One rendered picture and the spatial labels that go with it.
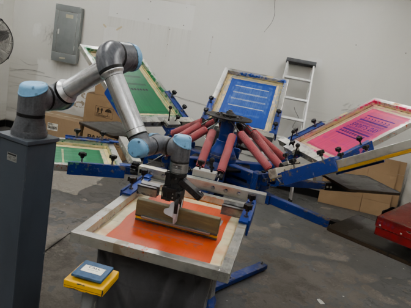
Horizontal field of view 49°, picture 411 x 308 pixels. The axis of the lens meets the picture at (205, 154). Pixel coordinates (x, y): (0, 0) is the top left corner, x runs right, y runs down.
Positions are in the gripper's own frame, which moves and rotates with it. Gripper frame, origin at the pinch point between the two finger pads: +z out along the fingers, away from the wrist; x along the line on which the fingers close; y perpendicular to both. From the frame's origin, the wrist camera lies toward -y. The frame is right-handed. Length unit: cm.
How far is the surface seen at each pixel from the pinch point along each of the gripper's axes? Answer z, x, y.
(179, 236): 4.8, 5.0, -2.9
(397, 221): -7, -34, -93
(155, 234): 4.4, 8.9, 6.0
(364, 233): 9, -53, -84
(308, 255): 105, -236, -78
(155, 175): -1, -49, 25
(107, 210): 0.0, 6.0, 28.1
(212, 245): 5.3, 6.3, -17.0
